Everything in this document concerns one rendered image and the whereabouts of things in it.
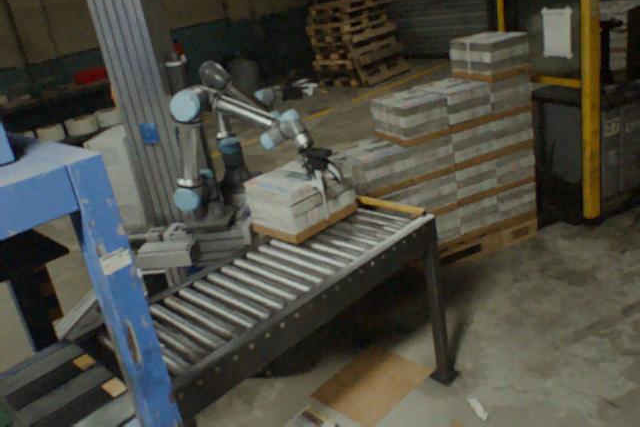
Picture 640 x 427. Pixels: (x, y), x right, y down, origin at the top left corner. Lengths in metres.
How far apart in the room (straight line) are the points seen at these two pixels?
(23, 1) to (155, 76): 6.35
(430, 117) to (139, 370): 2.33
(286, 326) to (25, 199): 1.02
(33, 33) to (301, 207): 7.13
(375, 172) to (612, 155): 1.60
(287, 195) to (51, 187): 1.23
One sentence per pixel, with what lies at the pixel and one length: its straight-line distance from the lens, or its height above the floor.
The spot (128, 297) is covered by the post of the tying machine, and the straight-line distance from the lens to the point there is 1.37.
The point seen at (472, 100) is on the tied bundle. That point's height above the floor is 0.99.
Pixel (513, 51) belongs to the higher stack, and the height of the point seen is 1.21.
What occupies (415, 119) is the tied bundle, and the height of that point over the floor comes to 0.98.
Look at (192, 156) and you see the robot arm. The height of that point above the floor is 1.17.
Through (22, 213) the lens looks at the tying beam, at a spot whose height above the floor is 1.49.
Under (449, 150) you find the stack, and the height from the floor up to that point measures 0.74.
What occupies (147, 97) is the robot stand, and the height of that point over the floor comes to 1.40.
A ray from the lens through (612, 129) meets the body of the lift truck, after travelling 4.07.
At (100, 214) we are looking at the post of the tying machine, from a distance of 1.30.
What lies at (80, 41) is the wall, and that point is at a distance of 9.44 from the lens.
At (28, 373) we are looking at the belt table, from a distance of 2.14.
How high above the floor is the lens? 1.82
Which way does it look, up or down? 19 degrees down
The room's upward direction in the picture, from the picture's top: 10 degrees counter-clockwise
